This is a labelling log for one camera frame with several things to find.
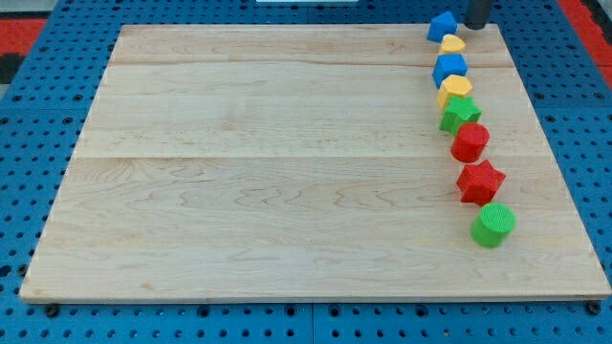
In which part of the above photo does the yellow half-round block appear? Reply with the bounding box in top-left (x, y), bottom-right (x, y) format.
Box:
top-left (438, 33), bottom-right (467, 54)

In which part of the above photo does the wooden board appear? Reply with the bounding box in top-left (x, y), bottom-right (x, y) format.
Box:
top-left (19, 24), bottom-right (611, 304)

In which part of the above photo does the blue pentagon block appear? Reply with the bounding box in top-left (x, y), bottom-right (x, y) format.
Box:
top-left (432, 54), bottom-right (469, 89)

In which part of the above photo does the green cylinder block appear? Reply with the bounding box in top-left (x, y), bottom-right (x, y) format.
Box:
top-left (470, 203), bottom-right (516, 247)

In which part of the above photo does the green star block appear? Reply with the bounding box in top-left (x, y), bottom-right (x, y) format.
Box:
top-left (439, 96), bottom-right (482, 136)

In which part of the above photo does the red cylinder block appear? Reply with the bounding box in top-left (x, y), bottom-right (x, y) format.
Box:
top-left (450, 122), bottom-right (490, 163)

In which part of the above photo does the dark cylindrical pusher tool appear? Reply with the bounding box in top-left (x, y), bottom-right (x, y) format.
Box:
top-left (464, 0), bottom-right (493, 31)

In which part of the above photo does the blue triangle block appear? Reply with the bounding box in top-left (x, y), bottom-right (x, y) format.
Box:
top-left (426, 11), bottom-right (458, 43)

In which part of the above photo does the red star block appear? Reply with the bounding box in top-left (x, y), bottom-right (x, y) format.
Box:
top-left (456, 160), bottom-right (506, 206)

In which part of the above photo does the yellow hexagon block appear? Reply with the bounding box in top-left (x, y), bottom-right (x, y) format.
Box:
top-left (436, 75), bottom-right (473, 110)

